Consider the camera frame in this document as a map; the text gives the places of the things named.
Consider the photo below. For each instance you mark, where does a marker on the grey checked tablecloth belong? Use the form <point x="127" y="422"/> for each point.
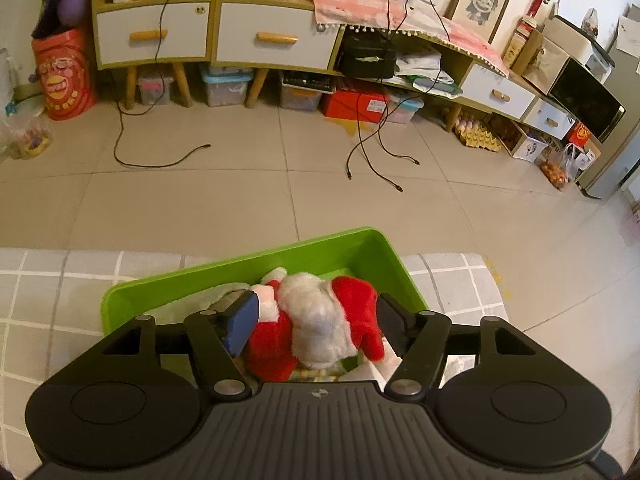
<point x="50" y="300"/>

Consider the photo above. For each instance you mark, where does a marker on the blue lid storage box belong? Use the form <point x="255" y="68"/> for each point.
<point x="227" y="87"/>

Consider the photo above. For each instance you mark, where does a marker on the grey fleece towel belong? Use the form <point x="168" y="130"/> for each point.
<point x="200" y="305"/>

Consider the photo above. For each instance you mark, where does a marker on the red cardboard box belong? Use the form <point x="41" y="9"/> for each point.
<point x="352" y="105"/>

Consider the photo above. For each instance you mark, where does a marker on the pile of papers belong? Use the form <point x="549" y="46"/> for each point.
<point x="425" y="75"/>

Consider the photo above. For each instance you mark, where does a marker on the dark purple bag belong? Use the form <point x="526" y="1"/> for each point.
<point x="50" y="5"/>

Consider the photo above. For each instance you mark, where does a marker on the red white santa plush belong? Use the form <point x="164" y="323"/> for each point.
<point x="310" y="320"/>

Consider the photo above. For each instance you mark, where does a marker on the framed cartoon picture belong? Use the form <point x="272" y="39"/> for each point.
<point x="482" y="0"/>

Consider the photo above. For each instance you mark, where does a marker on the clear storage box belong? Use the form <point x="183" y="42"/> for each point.
<point x="406" y="110"/>
<point x="156" y="87"/>

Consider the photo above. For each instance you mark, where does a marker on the grey refrigerator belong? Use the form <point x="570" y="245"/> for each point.
<point x="615" y="170"/>

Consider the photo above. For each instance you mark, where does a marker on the white printed cardboard box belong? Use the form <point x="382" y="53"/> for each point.
<point x="525" y="142"/>

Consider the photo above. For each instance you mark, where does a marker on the black case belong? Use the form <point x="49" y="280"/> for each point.
<point x="365" y="55"/>

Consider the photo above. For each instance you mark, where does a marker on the clear plastic bag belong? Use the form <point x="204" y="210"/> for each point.
<point x="27" y="140"/>

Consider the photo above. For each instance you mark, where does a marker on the brown cardboard box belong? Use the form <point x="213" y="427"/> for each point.
<point x="540" y="57"/>

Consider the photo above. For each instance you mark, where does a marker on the dark lid storage box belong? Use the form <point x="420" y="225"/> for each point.
<point x="305" y="92"/>

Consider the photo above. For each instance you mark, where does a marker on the pink checked cloth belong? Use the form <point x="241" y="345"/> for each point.
<point x="360" y="5"/>

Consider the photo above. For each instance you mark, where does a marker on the long wooden tv console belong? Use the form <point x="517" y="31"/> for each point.
<point x="450" y="57"/>

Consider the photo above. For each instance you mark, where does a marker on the bag of oranges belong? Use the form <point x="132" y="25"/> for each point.
<point x="557" y="170"/>

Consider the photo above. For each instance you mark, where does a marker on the red printed bag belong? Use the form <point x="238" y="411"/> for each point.
<point x="62" y="80"/>

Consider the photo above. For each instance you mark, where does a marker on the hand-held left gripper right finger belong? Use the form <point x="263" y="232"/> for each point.
<point x="392" y="325"/>

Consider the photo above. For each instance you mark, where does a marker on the purple ball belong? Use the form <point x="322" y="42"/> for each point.
<point x="74" y="5"/>

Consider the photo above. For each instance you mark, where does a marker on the white printer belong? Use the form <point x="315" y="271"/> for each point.
<point x="595" y="60"/>

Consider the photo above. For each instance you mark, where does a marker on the egg tray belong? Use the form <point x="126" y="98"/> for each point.
<point x="477" y="132"/>

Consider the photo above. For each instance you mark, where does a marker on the small red box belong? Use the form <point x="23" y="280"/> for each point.
<point x="579" y="134"/>

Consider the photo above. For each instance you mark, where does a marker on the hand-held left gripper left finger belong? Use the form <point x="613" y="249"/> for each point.
<point x="245" y="320"/>

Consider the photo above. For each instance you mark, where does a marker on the green plastic bin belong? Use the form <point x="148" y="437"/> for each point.
<point x="370" y="255"/>

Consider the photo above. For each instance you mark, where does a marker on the black monitor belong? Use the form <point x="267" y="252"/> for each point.
<point x="585" y="100"/>

